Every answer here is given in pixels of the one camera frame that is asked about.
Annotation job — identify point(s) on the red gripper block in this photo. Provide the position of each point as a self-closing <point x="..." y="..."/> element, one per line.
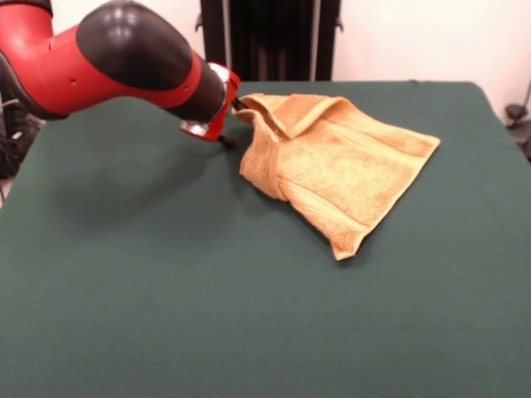
<point x="232" y="87"/>

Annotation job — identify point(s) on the tan terry towel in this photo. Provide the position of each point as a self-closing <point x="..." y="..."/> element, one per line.
<point x="344" y="174"/>

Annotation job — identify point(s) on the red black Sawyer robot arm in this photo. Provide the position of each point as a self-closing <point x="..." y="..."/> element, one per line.
<point x="124" y="54"/>

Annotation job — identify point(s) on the dark green table cloth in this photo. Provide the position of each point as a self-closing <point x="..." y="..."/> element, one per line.
<point x="166" y="290"/>

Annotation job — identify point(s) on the dark grey stand base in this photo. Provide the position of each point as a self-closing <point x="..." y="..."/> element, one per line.
<point x="514" y="111"/>

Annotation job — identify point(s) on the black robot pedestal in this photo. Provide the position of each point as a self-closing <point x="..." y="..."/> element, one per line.
<point x="269" y="41"/>

